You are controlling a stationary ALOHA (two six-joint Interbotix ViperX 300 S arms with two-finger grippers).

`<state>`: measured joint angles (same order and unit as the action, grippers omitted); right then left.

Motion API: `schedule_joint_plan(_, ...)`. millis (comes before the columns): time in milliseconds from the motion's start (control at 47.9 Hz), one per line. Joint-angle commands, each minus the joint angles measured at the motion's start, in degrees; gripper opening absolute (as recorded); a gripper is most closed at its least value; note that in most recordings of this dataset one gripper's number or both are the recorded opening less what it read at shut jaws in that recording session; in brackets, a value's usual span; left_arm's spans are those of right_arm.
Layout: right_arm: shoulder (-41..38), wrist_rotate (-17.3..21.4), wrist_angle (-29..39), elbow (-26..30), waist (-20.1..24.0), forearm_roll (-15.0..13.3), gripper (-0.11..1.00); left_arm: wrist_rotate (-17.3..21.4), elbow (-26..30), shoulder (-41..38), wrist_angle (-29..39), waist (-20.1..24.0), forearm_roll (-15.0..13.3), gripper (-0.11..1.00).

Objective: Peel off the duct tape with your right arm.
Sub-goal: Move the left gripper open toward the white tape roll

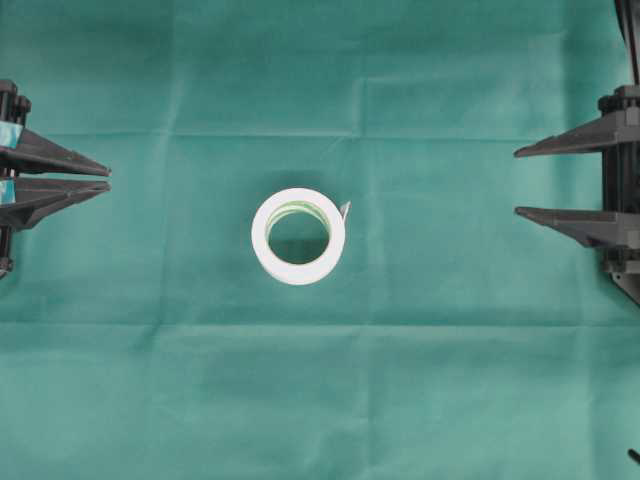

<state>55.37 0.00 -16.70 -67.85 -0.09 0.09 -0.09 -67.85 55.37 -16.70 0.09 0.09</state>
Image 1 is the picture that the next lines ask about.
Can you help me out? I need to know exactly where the green table cloth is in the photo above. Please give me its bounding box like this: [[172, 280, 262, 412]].
[[1, 1, 639, 479]]

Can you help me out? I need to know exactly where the black cable top right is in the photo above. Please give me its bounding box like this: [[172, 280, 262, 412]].
[[612, 0, 640, 86]]

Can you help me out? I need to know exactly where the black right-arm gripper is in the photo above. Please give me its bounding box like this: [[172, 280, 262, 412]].
[[514, 85, 639, 303]]

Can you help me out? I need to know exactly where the white duct tape roll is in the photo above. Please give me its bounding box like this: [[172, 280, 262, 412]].
[[251, 188, 351, 286]]

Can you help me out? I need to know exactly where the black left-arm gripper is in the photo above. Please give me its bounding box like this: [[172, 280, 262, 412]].
[[0, 78, 112, 280]]

